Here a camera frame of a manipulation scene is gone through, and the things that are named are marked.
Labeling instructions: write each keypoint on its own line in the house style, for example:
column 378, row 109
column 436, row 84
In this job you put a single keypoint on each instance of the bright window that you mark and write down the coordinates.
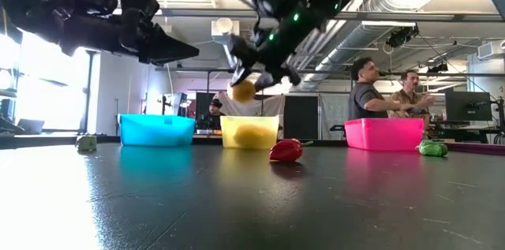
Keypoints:
column 51, row 84

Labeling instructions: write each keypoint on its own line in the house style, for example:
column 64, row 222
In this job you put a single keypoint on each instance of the white ceiling box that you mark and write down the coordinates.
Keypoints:
column 223, row 29

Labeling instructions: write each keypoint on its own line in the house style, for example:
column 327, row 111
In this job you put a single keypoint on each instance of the grey laptop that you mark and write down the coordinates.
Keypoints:
column 31, row 125

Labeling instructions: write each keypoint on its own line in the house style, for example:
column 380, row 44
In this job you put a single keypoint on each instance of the black tripod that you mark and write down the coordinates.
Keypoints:
column 117, row 118

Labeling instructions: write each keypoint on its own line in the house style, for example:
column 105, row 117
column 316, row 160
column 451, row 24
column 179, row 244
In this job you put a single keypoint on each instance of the person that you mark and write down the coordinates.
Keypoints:
column 215, row 118
column 408, row 98
column 365, row 100

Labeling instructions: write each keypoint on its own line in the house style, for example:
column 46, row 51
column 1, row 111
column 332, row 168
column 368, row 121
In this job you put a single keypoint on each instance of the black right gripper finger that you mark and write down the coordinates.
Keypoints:
column 244, row 54
column 282, row 74

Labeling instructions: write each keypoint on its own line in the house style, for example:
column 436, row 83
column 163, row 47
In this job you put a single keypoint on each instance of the black computer monitor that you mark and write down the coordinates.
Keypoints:
column 467, row 106

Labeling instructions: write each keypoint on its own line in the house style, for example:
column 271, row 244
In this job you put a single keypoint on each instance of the black hanging equipment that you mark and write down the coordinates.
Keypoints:
column 400, row 36

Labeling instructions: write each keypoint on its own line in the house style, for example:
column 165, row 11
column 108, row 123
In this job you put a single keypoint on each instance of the ceiling strip light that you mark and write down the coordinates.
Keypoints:
column 388, row 23

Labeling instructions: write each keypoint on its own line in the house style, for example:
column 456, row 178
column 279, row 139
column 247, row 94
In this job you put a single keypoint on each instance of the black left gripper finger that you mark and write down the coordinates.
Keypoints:
column 165, row 47
column 173, row 60

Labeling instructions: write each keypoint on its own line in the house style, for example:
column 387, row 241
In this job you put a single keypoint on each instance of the yellow plastic basket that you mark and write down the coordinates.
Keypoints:
column 236, row 122

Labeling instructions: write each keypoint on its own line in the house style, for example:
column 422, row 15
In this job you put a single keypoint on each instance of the black aluminium table frame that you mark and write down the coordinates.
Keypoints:
column 47, row 141

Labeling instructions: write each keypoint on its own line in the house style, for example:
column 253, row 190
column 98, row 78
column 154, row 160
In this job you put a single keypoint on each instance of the black panel board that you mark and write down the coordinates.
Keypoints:
column 301, row 118

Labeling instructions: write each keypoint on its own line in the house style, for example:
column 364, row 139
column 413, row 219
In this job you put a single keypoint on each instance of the white wall air unit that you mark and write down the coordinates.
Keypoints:
column 491, row 50

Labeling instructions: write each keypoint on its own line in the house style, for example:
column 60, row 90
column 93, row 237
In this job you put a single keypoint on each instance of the red toy pepper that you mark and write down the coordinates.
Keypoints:
column 286, row 150

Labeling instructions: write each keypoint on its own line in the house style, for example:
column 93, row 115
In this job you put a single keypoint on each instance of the studio light stand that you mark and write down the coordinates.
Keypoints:
column 173, row 100

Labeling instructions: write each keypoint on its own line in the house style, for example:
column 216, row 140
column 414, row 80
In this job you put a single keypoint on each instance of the black horizontal frame bar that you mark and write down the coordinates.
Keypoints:
column 453, row 73

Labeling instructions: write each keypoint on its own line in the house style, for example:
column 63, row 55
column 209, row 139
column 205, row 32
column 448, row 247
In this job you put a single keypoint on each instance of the blue plastic basket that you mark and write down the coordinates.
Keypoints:
column 158, row 131

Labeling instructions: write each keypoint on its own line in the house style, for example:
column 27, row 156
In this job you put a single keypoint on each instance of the green toy pepper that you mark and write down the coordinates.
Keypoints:
column 432, row 148
column 86, row 143

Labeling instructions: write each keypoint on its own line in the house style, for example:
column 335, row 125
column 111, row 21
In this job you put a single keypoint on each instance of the pink plastic basket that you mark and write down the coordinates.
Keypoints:
column 382, row 135

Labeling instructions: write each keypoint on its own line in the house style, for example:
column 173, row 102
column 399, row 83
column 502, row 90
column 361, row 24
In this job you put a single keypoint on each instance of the grey overhead crossbeam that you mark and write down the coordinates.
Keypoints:
column 394, row 16

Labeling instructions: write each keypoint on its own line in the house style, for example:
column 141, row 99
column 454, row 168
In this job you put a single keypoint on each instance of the silver ventilation duct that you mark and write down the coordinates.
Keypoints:
column 355, row 41

